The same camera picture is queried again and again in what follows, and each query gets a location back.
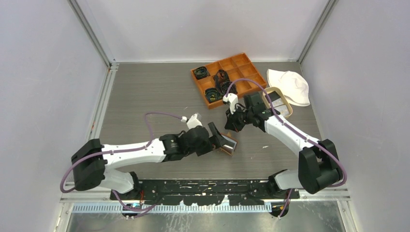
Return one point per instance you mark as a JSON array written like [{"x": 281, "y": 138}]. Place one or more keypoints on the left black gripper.
[{"x": 218, "y": 139}]

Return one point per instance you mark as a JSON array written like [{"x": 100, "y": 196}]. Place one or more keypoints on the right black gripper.
[{"x": 232, "y": 123}]

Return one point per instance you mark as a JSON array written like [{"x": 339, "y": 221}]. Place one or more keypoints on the brown leather card holder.
[{"x": 230, "y": 147}]

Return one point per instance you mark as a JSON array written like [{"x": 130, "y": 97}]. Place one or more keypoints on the beige oval card tray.
[{"x": 278, "y": 100}]

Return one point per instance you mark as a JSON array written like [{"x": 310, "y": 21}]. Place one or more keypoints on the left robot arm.
[{"x": 96, "y": 165}]

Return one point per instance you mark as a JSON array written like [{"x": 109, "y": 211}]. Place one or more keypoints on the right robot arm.
[{"x": 318, "y": 165}]

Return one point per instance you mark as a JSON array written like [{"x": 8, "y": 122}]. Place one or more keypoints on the white card in tray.
[{"x": 283, "y": 110}]

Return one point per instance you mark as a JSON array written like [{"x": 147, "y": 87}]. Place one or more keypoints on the rolled dark belt bottom-left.
[{"x": 212, "y": 95}]

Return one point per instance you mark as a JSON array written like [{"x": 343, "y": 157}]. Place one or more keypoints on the rolled dark belt centre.
[{"x": 222, "y": 83}]

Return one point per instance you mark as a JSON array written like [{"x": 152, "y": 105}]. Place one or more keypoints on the orange wooden divider tray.
[{"x": 236, "y": 74}]

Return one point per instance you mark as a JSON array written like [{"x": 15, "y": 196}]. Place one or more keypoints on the rolled dark belt top-left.
[{"x": 201, "y": 73}]

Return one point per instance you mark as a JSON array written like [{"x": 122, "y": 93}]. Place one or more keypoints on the white bucket hat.
[{"x": 292, "y": 85}]

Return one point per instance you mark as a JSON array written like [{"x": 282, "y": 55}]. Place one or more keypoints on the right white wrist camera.
[{"x": 231, "y": 100}]

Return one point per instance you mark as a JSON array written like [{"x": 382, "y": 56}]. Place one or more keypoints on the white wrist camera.
[
  {"x": 193, "y": 121},
  {"x": 231, "y": 100}
]

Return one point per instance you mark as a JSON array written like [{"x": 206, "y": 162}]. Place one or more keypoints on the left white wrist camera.
[{"x": 193, "y": 121}]

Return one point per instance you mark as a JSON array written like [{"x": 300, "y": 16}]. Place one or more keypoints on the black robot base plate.
[{"x": 134, "y": 205}]

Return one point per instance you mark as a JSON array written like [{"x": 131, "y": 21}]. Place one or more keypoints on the aluminium frame rail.
[{"x": 244, "y": 189}]

